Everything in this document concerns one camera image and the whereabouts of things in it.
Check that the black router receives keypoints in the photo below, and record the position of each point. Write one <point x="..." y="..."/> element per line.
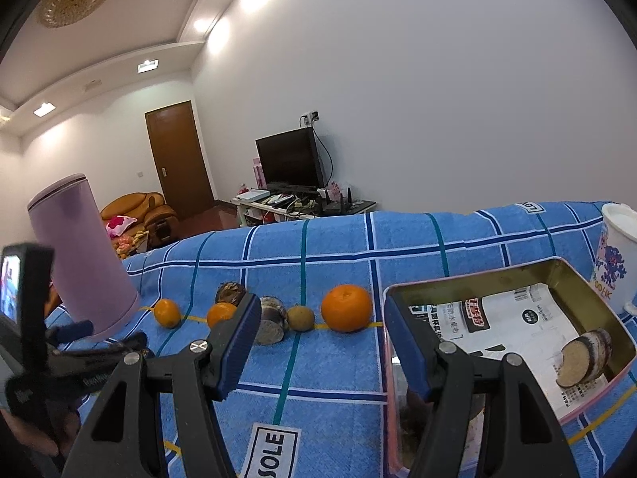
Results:
<point x="352" y="199"/>

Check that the orange leather sofa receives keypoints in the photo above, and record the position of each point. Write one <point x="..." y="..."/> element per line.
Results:
<point x="149" y="209"/>

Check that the white set-top box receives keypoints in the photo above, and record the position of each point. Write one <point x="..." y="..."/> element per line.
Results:
<point x="254" y="195"/>

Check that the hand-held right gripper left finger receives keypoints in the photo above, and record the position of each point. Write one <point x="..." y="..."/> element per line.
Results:
<point x="234" y="358"/>

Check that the cut taro piece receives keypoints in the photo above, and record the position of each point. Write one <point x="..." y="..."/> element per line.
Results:
<point x="272" y="321"/>

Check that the pink metal tin box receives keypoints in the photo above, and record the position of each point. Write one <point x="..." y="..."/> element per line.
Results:
<point x="587" y="289"/>

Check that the large orange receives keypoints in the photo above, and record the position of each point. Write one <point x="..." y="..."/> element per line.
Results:
<point x="347" y="308"/>

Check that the taro slice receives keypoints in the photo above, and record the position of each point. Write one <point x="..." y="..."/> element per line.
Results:
<point x="582" y="358"/>

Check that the white wall socket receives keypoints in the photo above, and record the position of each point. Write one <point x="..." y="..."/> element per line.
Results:
<point x="311" y="118"/>

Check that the blue plaid blanket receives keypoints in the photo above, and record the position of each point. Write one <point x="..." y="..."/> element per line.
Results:
<point x="338" y="368"/>

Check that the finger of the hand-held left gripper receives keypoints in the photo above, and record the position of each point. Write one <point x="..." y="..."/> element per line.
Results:
<point x="72" y="332"/>
<point x="99" y="361"/>

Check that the brown wooden door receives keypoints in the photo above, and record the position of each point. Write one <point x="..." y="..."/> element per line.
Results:
<point x="179" y="159"/>

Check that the small orange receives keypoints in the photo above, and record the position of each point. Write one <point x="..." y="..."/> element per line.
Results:
<point x="166" y="312"/>
<point x="220" y="314"/>

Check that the black television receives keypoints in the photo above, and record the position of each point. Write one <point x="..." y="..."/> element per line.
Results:
<point x="288" y="159"/>

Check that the person's left hand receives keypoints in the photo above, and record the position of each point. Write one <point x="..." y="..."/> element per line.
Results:
<point x="35" y="433"/>

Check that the pink floral box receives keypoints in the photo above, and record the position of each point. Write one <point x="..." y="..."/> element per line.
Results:
<point x="334" y="190"/>

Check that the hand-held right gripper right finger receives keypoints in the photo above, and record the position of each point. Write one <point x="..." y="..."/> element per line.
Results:
<point x="408" y="353"/>

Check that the whole brown taro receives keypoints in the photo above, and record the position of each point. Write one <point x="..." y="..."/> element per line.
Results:
<point x="230" y="292"/>

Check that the printed paper sheet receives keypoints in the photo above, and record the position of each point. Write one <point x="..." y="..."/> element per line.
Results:
<point x="517" y="328"/>

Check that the purple kettle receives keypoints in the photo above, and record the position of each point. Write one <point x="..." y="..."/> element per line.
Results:
<point x="79" y="259"/>

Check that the white printed mug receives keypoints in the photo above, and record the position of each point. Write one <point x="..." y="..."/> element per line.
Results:
<point x="614" y="254"/>

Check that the square recessed ceiling light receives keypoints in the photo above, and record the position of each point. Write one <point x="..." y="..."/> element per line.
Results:
<point x="148" y="65"/>
<point x="44" y="108"/>

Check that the brown kiwi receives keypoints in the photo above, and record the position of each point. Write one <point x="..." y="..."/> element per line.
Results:
<point x="301" y="318"/>

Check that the white tv stand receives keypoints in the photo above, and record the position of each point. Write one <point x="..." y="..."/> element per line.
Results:
<point x="303" y="209"/>

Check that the pink patterned cushion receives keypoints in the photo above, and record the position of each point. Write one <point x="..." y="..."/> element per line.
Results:
<point x="120" y="225"/>

